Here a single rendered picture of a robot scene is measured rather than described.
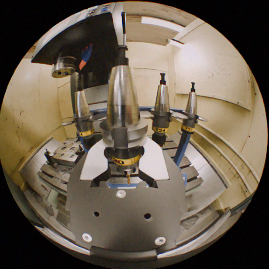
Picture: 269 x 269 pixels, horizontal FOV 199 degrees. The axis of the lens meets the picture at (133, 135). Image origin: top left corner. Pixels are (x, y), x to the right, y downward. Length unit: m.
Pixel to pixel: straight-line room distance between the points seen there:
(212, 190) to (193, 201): 0.16
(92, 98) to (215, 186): 1.31
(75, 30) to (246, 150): 0.97
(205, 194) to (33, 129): 1.96
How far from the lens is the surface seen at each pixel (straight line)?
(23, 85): 1.55
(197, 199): 0.65
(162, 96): 0.20
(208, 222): 0.81
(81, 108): 0.22
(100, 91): 0.84
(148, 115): 0.18
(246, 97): 0.66
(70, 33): 0.46
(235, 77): 0.71
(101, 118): 0.19
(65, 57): 0.53
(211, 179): 0.72
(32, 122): 1.47
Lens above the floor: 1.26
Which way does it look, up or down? 28 degrees down
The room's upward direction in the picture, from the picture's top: 1 degrees counter-clockwise
